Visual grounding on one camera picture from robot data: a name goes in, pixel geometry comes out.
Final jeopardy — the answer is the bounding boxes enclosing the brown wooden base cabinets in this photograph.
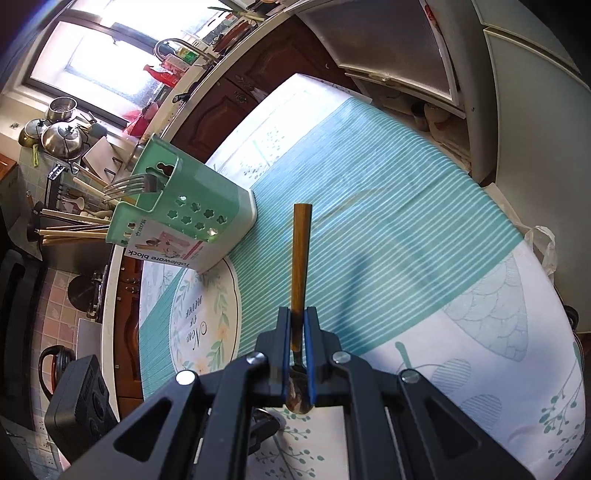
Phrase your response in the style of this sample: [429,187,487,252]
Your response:
[113,16,356,402]

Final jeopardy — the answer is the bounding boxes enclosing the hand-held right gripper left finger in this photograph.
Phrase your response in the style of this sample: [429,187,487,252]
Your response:
[60,307,293,480]

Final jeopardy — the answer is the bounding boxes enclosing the metal fork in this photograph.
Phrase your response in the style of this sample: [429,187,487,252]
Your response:
[102,172,161,205]

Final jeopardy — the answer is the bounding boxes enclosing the teal leaf print tablecloth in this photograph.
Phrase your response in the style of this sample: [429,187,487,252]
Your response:
[136,71,585,480]

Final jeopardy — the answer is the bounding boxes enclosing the cream chopstick red striped end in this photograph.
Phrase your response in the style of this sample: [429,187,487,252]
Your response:
[71,176,139,206]

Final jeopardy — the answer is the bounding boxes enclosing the grey frosted door cabinet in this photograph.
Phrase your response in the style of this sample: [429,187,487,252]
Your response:
[295,0,468,118]

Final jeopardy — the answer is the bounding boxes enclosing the black range hood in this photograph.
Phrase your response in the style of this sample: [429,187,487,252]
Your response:
[0,240,47,407]

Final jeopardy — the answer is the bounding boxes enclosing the tan chopstick red end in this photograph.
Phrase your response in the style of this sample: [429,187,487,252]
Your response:
[36,227,112,236]
[41,234,112,243]

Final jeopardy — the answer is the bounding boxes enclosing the black round pan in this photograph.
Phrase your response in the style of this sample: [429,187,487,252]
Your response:
[67,274,106,320]

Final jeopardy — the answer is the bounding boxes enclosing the white cutting board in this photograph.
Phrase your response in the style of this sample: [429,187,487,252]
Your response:
[82,135,129,182]

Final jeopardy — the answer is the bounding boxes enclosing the steel pot green handle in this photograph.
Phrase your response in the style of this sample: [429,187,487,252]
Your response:
[17,118,45,168]

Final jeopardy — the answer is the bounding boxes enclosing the wooden handle spoon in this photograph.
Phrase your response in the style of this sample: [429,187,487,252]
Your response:
[283,203,315,415]

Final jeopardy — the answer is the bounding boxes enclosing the white plastic bag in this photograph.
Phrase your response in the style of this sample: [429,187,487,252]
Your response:
[522,223,560,278]

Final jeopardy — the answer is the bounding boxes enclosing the steel pot lid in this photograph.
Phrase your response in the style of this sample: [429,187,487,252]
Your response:
[41,121,85,159]

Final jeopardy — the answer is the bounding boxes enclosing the red plastic bowl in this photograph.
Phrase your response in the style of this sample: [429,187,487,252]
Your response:
[124,107,158,138]

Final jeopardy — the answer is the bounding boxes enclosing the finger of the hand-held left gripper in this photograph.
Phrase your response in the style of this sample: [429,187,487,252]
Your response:
[249,408,281,455]

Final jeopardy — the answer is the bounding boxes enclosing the green utensil holder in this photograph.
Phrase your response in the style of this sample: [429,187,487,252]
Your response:
[105,133,258,274]

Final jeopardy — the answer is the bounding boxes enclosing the kitchen window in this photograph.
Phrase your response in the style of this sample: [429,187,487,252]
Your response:
[25,7,213,127]

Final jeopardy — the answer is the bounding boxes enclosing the steel colander pot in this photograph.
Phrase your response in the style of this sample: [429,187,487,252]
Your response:
[45,96,78,124]

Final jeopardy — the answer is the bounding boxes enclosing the white refrigerator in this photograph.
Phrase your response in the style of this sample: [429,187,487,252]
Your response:
[471,0,591,188]

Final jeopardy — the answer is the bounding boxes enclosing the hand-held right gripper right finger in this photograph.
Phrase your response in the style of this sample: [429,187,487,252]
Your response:
[302,306,536,480]

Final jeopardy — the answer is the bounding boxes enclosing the small steel pot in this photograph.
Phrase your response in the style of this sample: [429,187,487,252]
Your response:
[124,140,149,172]

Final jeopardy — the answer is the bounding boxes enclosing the red spray bottle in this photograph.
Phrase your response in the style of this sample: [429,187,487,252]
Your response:
[142,64,182,89]

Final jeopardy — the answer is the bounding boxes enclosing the steel kitchen faucet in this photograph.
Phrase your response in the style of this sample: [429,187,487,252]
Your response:
[154,38,218,65]

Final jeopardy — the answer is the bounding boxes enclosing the white kitchen countertop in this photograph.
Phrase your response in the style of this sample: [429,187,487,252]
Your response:
[99,0,324,407]

